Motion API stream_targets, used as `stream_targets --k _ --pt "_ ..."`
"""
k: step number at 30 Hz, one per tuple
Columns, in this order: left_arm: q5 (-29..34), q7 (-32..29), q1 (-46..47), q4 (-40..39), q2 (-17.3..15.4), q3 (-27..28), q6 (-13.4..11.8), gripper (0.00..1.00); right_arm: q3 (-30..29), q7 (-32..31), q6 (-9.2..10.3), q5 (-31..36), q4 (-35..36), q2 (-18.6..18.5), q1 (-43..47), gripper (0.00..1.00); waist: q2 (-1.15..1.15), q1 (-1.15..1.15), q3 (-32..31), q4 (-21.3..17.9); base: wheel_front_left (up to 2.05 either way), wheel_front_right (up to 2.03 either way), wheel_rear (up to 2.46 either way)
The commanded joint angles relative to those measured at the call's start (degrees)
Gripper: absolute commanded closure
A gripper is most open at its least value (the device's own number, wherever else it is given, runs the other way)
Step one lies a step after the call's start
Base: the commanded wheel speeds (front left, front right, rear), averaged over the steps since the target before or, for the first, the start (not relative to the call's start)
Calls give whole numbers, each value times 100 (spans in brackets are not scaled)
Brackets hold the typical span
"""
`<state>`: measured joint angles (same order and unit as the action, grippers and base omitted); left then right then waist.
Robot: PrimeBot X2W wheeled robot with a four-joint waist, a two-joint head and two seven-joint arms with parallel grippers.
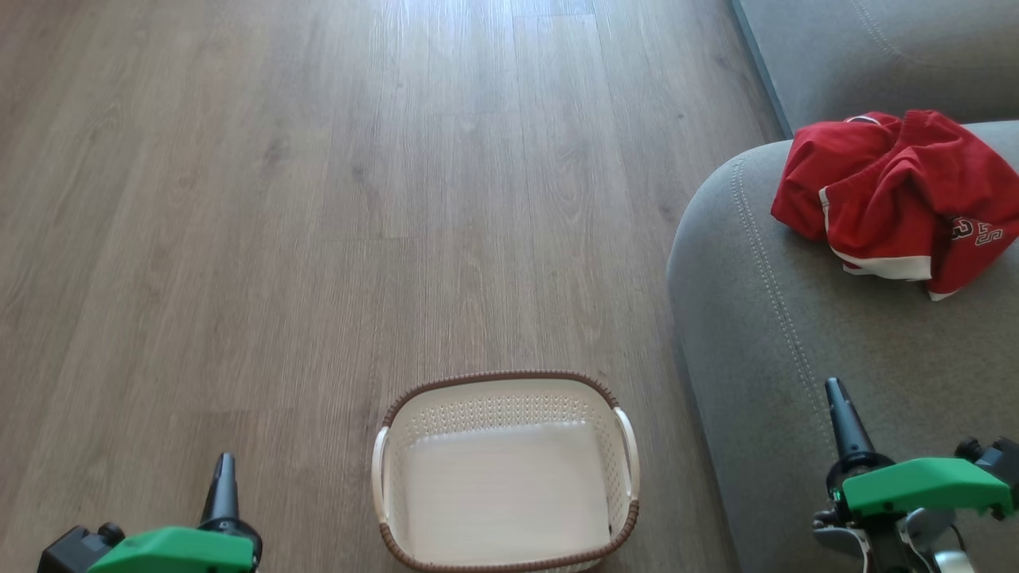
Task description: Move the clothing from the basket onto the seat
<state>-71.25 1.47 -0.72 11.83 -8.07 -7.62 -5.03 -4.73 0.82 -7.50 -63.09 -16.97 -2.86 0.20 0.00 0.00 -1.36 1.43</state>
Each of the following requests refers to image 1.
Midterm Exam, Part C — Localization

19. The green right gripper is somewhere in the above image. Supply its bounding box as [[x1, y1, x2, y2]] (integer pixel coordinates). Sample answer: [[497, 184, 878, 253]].
[[826, 378, 1016, 514]]

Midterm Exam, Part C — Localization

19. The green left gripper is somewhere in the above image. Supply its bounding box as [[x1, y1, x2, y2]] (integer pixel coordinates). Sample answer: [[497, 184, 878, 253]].
[[88, 454, 264, 573]]

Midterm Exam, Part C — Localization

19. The white basket with brown rim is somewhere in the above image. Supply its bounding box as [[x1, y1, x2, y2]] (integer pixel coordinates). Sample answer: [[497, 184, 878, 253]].
[[370, 370, 642, 573]]

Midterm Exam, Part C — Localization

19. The grey sofa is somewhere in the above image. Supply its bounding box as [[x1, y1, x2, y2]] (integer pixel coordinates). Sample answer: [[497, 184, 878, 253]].
[[667, 119, 1019, 573]]

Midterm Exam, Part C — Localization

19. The red white striped sports garment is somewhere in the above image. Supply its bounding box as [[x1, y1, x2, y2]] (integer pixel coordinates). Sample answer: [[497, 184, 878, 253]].
[[820, 110, 1019, 302]]

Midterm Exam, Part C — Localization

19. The grey flat sofa section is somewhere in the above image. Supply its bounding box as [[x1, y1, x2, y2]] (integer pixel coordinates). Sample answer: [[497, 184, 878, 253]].
[[731, 0, 1019, 138]]

